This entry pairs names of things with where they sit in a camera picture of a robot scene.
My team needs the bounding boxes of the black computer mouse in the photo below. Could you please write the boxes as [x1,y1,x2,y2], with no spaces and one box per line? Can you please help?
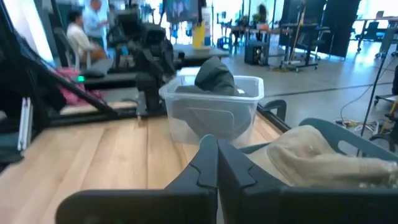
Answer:
[79,68,106,83]

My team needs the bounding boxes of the background work table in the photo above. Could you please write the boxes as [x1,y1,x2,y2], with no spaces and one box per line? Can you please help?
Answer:
[229,24,293,66]

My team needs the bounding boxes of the silver aluminium bracket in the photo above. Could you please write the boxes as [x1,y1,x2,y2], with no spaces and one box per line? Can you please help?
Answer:
[17,97,34,152]

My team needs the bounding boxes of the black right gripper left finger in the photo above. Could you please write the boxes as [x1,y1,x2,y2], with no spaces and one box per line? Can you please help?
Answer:
[55,134,219,224]

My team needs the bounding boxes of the blue plastic bin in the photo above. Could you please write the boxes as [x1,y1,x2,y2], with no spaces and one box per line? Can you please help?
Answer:
[238,117,398,162]

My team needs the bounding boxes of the black desk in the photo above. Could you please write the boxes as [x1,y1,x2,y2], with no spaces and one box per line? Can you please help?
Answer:
[83,43,231,90]

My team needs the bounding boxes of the tan corduroy cap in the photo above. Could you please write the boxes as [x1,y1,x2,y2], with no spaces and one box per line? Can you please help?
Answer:
[245,124,398,190]

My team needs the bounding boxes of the yellow round container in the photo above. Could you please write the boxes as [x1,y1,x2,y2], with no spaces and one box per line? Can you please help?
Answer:
[192,21,212,52]

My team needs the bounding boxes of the standing person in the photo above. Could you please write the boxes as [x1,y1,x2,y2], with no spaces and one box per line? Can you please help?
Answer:
[82,0,108,47]

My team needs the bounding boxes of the black box on floor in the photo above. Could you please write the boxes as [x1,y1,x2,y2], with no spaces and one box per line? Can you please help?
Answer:
[244,40,268,65]

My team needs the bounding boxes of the computer monitor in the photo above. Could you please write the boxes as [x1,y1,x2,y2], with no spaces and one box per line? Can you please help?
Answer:
[164,0,206,24]

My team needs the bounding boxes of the clear plastic bin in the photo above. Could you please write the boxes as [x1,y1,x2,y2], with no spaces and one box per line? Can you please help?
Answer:
[158,74,265,147]

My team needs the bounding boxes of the seated person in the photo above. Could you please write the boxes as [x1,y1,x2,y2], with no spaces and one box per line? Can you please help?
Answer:
[66,11,108,63]

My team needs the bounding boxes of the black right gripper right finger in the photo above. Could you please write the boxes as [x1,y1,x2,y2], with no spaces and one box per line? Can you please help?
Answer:
[218,141,398,224]

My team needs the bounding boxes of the black tripod pole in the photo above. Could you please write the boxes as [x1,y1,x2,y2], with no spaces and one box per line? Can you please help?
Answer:
[356,52,389,156]

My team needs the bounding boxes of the pink bag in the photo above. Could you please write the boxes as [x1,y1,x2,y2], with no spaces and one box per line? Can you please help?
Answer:
[52,67,103,106]

